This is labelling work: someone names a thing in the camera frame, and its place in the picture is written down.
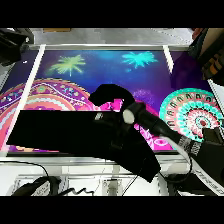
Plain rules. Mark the heap of clothes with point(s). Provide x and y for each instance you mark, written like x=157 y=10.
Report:
x=10 y=46
x=210 y=56

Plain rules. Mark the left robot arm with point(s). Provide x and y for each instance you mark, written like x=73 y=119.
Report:
x=40 y=186

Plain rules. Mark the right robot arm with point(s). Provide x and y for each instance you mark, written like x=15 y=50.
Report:
x=151 y=122

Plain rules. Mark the silver frame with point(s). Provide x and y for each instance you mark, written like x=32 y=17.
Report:
x=66 y=160

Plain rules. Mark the black garment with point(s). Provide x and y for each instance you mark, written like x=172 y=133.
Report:
x=66 y=133

